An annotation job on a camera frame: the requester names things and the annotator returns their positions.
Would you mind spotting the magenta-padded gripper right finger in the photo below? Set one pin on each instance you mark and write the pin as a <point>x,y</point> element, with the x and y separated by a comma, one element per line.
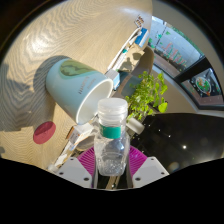
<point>150,171</point>

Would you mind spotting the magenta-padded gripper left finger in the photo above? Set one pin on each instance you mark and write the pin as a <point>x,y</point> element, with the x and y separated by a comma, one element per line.
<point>75,171</point>

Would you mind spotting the clear bottle with white cap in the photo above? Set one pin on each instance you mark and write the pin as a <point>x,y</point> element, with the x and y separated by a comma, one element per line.
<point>111,146</point>

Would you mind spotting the white orange box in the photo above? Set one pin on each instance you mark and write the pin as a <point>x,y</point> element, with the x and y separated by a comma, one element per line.
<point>80,134</point>

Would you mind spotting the group of ceiling lights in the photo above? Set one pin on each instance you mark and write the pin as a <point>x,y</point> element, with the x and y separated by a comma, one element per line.
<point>182,146</point>

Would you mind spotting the flat round red coaster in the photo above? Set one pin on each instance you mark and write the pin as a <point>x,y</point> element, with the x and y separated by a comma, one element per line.
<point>44,132</point>

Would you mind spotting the green potted plant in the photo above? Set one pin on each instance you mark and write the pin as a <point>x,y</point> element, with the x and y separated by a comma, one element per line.
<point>146,93</point>

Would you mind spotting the white and green mug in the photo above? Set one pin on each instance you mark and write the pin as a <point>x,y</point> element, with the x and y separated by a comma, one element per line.
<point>73,86</point>

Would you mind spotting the small teal white box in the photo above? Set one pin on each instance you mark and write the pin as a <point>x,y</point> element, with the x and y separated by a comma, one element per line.
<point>113,79</point>

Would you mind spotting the colourful window poster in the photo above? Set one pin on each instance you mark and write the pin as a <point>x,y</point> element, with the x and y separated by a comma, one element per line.
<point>203,85</point>

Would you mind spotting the grey curved sofa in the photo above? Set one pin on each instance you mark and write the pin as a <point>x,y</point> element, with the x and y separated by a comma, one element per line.
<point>148,61</point>

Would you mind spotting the brown patterned pouch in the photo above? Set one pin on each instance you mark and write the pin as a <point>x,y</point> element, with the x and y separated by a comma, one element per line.
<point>131,60</point>

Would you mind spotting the white teal pen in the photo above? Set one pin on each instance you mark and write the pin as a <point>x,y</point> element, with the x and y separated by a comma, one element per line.
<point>125,50</point>

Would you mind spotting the flat blue box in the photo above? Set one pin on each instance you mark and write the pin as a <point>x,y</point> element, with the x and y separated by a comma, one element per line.
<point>142,37</point>

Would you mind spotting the pill blister pack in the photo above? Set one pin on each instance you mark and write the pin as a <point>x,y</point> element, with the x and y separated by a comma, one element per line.
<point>139,21</point>

